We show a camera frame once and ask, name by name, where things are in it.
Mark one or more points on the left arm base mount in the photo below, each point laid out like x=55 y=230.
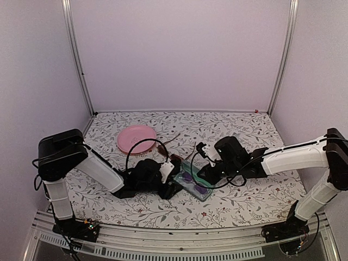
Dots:
x=87 y=230

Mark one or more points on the clear purple glasses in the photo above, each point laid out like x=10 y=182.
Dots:
x=188 y=182

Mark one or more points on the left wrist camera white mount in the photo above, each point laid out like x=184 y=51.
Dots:
x=169 y=168

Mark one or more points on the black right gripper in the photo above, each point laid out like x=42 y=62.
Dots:
x=205 y=172

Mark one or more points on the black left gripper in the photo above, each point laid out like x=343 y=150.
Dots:
x=169 y=190

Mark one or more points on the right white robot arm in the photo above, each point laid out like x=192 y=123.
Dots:
x=228 y=159

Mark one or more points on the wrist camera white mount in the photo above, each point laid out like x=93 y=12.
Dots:
x=209 y=152
x=169 y=168

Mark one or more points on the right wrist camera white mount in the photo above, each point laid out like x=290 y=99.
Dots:
x=209 y=152

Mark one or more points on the pink plate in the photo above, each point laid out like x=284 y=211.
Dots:
x=135 y=133

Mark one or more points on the right aluminium frame post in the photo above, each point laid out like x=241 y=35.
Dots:
x=291 y=24

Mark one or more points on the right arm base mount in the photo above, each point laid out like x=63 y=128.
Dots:
x=291 y=227

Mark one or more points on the aluminium frame post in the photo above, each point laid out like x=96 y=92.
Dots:
x=291 y=24
x=67 y=13

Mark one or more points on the grey case green lining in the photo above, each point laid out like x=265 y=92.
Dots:
x=186 y=166

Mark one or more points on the brown sunglasses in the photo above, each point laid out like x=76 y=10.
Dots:
x=186 y=155

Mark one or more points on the front aluminium rail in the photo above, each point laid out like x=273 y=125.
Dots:
x=232 y=243

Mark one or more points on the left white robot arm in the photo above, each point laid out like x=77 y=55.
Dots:
x=61 y=153

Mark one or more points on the left aluminium frame post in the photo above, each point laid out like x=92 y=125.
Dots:
x=67 y=13

